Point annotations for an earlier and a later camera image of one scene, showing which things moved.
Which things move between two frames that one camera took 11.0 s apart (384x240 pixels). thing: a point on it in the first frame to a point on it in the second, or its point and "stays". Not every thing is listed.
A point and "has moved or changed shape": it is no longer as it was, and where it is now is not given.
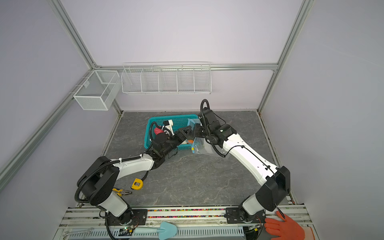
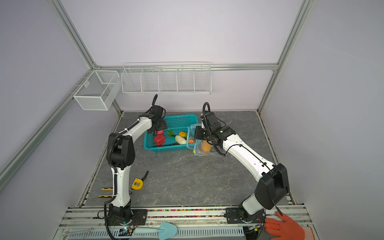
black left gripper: [183, 138] to [164, 126]
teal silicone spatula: [167, 230] stays
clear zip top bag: [200, 145] has moved or changed shape
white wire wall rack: [167, 78] stays
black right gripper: [197, 133] stays
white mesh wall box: [99, 90] stays
